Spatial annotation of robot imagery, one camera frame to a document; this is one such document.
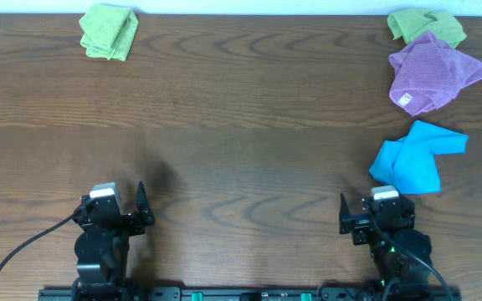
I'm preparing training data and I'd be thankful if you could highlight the crumpled green cloth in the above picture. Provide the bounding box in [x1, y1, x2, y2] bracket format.
[387, 8, 467, 48]

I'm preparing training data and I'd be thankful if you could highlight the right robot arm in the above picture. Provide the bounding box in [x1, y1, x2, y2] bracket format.
[339, 187, 437, 300]

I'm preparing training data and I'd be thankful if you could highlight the purple cloth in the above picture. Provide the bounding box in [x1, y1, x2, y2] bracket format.
[388, 31, 482, 116]

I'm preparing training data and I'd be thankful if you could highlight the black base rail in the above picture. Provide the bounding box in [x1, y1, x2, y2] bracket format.
[38, 285, 461, 301]

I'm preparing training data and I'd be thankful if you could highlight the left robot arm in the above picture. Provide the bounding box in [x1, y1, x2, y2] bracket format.
[70, 182, 155, 301]

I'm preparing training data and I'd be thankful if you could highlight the blue cloth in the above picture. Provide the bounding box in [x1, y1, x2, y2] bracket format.
[369, 120, 469, 195]

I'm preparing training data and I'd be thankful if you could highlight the folded green cloth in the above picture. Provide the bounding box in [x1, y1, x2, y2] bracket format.
[79, 3, 139, 61]

